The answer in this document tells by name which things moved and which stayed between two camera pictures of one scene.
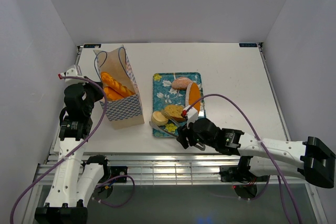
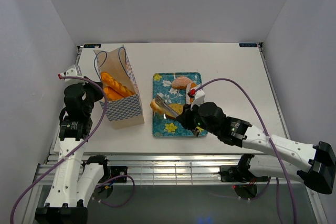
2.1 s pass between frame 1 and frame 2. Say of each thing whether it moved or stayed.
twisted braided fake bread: stayed
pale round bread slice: moved
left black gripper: stayed
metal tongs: moved
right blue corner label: stayed
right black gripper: moved
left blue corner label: stayed
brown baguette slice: stayed
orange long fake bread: stayed
